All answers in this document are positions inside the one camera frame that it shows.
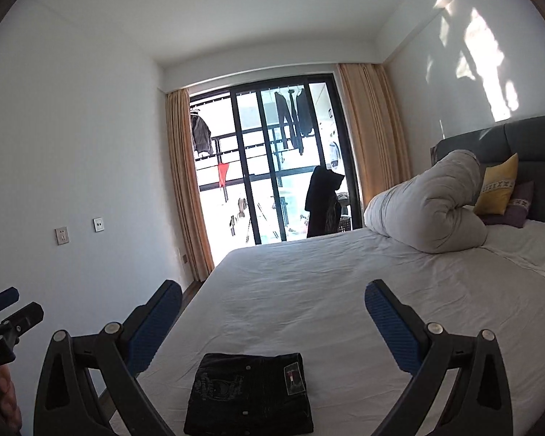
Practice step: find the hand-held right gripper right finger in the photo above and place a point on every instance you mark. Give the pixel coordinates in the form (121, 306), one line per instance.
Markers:
(390, 327)

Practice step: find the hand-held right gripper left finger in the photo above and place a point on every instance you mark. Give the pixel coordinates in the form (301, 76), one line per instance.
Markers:
(156, 327)

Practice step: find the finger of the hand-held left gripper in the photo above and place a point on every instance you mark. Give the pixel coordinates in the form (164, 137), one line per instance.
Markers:
(27, 318)
(4, 297)

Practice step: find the black pants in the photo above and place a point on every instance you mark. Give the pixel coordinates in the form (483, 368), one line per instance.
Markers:
(236, 395)

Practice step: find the person's left hand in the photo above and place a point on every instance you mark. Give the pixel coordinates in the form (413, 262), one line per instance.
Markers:
(2, 390)

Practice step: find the bed with white sheet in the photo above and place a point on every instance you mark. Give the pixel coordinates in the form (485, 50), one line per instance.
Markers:
(299, 290)

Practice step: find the dark laundry basket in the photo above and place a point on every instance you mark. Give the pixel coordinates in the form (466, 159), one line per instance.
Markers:
(344, 221)

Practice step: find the rolled white duvet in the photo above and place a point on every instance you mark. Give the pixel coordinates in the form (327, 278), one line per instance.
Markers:
(422, 209)

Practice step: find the black coat on rack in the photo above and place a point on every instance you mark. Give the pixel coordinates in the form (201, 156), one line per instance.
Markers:
(320, 204)

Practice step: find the beige curtain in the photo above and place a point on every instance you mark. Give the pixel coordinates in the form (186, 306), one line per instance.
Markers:
(377, 145)
(186, 181)

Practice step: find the white folded cloth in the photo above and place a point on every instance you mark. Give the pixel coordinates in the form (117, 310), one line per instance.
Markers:
(527, 250)

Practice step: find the black framed sliding glass door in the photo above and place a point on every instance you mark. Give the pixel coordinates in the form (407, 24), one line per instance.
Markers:
(254, 200)

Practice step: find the hanging red garment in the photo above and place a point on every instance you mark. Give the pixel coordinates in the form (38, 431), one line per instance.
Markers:
(222, 173)

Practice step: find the purple pillow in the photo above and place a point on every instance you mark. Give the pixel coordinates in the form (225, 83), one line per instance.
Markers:
(517, 211)

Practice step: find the yellow pillow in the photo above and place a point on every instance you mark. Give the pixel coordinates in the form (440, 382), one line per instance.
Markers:
(497, 190)

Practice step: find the hanging grey jacket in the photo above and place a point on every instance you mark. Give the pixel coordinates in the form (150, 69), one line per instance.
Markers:
(202, 134)

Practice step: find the hanging black jacket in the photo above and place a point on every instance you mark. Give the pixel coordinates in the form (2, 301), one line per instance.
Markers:
(305, 113)

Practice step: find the hanging black trousers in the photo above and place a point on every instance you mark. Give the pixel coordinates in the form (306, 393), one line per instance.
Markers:
(285, 118)

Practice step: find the brown wall socket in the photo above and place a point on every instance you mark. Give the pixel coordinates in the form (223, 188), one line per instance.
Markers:
(184, 259)

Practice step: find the white wall socket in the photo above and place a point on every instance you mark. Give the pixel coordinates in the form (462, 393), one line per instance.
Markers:
(61, 235)
(99, 225)

